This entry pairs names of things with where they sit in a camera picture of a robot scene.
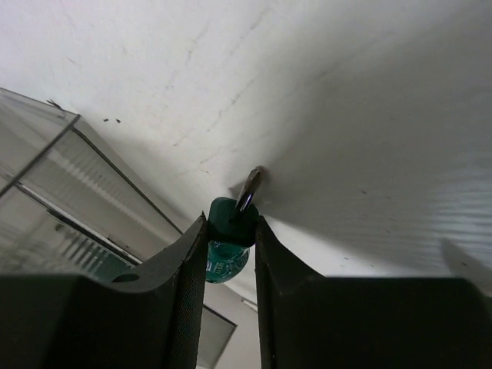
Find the clear plastic drawer organizer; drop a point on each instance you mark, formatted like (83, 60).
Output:
(66, 207)

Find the green stubby screwdriver orange cap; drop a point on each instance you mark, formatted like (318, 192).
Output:
(231, 231)

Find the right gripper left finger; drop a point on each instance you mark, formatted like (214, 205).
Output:
(148, 317)

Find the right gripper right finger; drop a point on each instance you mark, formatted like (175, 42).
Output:
(307, 320)

